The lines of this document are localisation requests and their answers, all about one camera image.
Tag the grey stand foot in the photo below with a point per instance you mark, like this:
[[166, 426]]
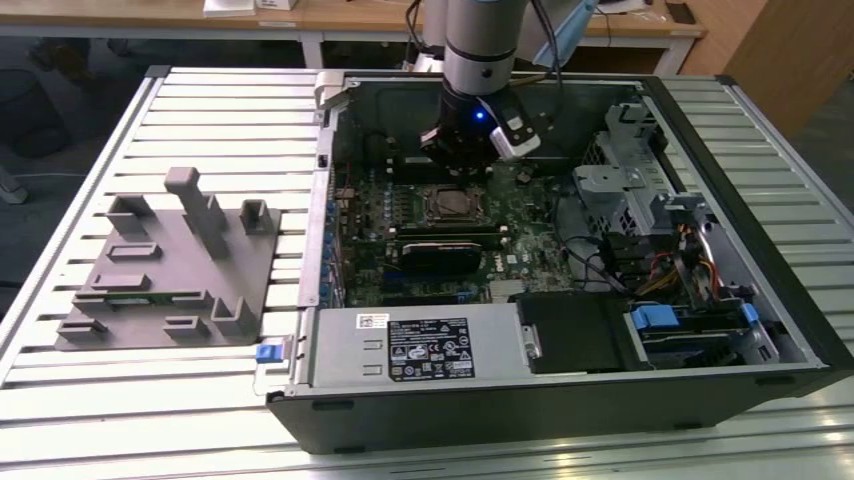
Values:
[[14, 194]]

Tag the black plastic holder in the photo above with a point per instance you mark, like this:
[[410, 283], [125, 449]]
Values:
[[628, 252]]

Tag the grey parts rack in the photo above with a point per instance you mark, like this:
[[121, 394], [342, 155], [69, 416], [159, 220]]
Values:
[[194, 280]]

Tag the grey plastic drive bracket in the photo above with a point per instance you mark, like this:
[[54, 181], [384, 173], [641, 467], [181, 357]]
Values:
[[677, 202]]

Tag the wooden cabinet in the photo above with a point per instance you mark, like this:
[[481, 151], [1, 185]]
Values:
[[788, 50]]

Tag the green motherboard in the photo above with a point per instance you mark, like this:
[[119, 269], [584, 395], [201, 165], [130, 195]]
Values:
[[534, 250]]

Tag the silver power supply unit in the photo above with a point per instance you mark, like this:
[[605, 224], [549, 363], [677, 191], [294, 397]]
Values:
[[341, 350]]

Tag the grey plastic case latch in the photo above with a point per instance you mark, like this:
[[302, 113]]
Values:
[[329, 87]]

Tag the black graphics card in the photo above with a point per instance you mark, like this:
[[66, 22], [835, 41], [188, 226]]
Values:
[[441, 257]]

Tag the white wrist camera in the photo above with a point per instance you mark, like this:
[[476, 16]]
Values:
[[430, 140], [517, 142]]

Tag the silver chipset heatsink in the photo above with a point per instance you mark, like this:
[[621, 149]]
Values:
[[508, 287]]

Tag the black plastic shroud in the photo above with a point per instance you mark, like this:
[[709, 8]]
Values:
[[574, 335]]

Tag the black open PC case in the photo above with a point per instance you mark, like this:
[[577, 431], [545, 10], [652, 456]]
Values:
[[534, 415]]

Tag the green RAM stick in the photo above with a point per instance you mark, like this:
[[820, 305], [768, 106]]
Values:
[[157, 299], [450, 242]]

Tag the blue disk carrier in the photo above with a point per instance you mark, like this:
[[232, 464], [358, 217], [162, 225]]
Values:
[[651, 320]]

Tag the black device on desk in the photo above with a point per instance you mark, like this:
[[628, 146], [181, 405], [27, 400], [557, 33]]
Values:
[[681, 12]]

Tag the CPU socket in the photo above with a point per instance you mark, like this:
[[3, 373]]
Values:
[[457, 222]]

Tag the blue case latch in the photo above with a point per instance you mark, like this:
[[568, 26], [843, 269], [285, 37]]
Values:
[[270, 352]]

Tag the small white box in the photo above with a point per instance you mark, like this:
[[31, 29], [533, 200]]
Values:
[[277, 3]]

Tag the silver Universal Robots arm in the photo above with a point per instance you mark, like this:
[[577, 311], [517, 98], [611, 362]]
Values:
[[477, 45]]

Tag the wooden desk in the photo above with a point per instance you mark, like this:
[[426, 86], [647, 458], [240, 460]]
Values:
[[134, 22]]

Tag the silver metal drive cage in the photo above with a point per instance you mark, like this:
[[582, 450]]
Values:
[[604, 182]]

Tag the large white box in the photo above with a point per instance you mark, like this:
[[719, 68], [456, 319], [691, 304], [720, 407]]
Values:
[[228, 6]]

